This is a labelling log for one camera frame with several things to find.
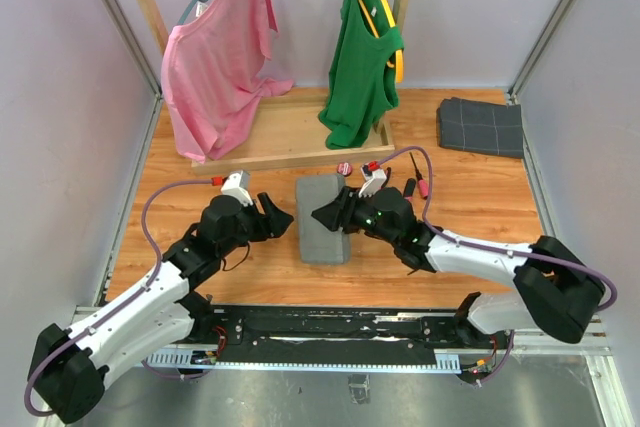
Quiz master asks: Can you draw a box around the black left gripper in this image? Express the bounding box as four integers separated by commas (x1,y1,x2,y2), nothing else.
219,192,294,257

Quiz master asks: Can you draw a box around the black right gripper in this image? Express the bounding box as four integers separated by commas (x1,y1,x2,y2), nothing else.
312,186,398,246

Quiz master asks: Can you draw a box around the grey plastic tool case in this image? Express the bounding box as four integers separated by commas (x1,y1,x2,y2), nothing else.
294,174,352,265

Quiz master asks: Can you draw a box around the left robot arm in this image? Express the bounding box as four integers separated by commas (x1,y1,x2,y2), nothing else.
24,193,293,424

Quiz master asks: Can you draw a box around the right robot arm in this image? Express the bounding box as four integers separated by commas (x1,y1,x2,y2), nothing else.
311,187,605,347

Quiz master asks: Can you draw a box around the red black tape roll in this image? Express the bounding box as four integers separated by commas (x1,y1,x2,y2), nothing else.
336,162,353,177

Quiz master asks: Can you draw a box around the pink black utility knife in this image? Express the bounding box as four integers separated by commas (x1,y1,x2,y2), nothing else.
402,178,417,202

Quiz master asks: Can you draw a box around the pink black screwdriver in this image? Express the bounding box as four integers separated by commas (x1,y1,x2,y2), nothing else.
410,154,431,200

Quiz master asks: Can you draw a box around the wooden clothes rack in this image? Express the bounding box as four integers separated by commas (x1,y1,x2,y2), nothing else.
137,0,409,176

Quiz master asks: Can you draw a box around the green tank top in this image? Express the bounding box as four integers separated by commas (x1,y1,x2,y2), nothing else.
318,0,404,150

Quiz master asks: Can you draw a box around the folded grey checked cloth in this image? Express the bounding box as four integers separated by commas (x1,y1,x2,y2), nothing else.
436,97,524,159

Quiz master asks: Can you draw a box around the pink t-shirt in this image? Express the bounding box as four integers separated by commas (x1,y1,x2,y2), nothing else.
161,0,294,163

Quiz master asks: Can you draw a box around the yellow clothes hanger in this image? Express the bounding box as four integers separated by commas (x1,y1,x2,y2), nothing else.
358,0,404,84

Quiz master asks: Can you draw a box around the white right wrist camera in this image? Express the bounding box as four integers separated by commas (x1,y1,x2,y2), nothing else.
358,161,391,198

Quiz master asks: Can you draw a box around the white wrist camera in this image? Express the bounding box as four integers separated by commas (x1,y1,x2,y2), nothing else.
211,170,253,206
358,161,391,198

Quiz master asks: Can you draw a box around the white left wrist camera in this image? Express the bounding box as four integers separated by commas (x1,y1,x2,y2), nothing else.
211,170,253,206

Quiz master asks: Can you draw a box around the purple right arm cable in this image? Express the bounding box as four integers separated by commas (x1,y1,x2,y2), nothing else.
374,146,617,311

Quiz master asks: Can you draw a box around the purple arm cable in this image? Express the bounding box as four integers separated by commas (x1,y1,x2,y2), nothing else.
374,146,617,311
23,177,216,418

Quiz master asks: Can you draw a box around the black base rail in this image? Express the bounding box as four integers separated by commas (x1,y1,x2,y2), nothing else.
147,305,507,373

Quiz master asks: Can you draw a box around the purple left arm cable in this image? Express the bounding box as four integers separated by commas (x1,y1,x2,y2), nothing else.
23,177,216,418

